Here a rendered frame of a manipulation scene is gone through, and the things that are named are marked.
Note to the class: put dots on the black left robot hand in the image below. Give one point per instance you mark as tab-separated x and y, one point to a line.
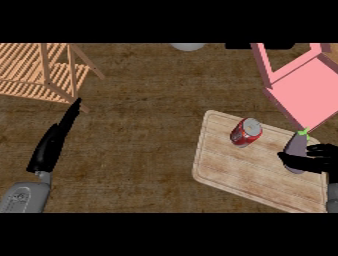
51	146

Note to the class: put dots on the pink cardboard box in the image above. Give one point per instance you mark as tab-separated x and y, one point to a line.
309	90

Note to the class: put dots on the pale wooden cutting board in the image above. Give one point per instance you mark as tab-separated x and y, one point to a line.
249	163

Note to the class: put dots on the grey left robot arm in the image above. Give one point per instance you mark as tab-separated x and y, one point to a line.
26	197

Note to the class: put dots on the purple eggplant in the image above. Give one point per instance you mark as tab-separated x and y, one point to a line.
296	146

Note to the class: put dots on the wooden slatted rack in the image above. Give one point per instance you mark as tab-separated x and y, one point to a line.
32	71

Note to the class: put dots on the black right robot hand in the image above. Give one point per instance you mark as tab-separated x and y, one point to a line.
330	160

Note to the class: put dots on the red soda can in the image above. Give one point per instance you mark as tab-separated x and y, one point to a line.
246	132

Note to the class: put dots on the pale grey round object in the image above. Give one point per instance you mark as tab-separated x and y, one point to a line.
187	46

